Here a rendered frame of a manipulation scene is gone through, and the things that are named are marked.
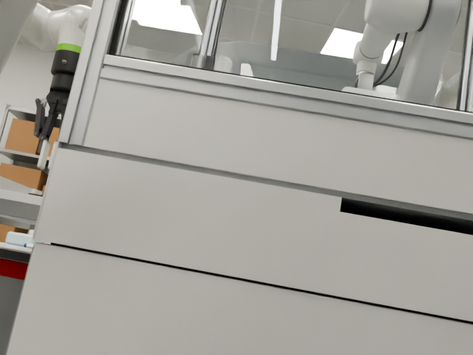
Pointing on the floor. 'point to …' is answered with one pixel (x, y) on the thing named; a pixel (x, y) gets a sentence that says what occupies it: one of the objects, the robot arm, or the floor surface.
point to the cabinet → (204, 314)
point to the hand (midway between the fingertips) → (48, 156)
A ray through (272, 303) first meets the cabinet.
